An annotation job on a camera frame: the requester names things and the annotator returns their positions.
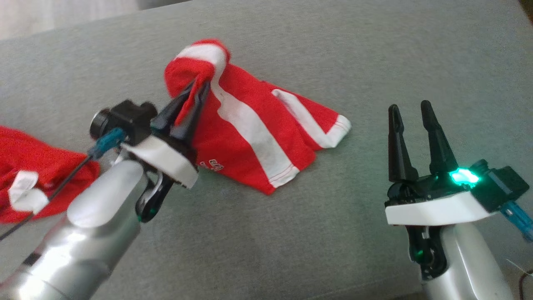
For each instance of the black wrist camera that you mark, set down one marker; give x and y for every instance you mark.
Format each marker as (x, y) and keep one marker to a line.
(501, 185)
(129, 118)

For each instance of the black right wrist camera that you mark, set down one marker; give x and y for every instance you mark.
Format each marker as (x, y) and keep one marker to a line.
(501, 185)

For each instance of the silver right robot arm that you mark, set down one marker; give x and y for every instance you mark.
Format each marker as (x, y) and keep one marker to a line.
(466, 266)

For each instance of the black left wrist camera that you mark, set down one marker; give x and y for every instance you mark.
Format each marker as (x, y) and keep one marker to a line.
(129, 118)

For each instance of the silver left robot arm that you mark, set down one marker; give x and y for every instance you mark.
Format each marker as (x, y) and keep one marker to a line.
(95, 241)

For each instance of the grey fabric sofa seat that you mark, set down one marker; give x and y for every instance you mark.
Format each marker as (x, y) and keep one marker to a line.
(291, 241)

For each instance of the red and white basketball jersey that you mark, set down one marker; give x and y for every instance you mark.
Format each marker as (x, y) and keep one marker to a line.
(37, 154)

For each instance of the red shorts with white stripes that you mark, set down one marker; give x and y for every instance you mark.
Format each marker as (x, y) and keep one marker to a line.
(245, 104)

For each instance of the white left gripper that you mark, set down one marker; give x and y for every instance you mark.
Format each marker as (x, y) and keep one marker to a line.
(166, 156)

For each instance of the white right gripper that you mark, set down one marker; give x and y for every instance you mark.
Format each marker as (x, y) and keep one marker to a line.
(433, 208)

